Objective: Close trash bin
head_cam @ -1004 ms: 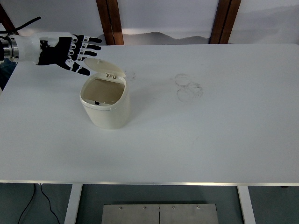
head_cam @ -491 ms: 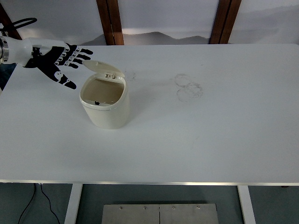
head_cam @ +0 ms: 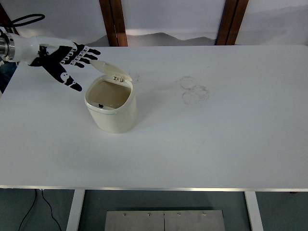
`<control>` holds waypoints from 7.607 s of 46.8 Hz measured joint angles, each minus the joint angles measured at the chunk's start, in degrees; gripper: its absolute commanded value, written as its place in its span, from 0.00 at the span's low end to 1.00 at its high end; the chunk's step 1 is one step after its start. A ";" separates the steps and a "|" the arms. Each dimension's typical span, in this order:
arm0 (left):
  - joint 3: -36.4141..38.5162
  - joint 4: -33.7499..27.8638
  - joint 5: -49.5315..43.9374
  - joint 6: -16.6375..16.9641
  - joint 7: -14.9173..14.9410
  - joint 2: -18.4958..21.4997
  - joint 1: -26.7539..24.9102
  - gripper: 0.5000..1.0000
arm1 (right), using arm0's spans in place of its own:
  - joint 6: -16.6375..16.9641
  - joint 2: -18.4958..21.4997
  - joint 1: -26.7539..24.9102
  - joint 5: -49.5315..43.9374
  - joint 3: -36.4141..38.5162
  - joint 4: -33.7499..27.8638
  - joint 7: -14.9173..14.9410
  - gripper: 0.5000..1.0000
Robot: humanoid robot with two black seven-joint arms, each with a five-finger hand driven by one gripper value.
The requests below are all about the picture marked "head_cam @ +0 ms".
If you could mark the cream plastic trash bin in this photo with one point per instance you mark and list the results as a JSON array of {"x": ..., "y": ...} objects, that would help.
[{"x": 115, "y": 118}]

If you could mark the mountain print screen panel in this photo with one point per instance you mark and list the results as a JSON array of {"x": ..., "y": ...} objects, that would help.
[
  {"x": 276, "y": 19},
  {"x": 173, "y": 19},
  {"x": 72, "y": 21}
]

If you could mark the grey metal plate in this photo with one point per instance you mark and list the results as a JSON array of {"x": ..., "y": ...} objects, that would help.
[{"x": 144, "y": 222}]

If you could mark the brown wooden screen post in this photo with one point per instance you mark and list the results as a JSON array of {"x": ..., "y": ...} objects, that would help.
[
  {"x": 106, "y": 21},
  {"x": 3, "y": 12},
  {"x": 225, "y": 21},
  {"x": 237, "y": 21},
  {"x": 120, "y": 21}
]

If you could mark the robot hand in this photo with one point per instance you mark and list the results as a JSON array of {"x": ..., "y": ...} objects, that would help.
[{"x": 53, "y": 60}]

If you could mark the white table leg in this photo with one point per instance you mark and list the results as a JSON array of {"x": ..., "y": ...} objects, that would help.
[
  {"x": 253, "y": 211},
  {"x": 75, "y": 211}
]

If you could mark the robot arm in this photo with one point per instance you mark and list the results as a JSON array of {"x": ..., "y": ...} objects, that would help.
[{"x": 4, "y": 47}]

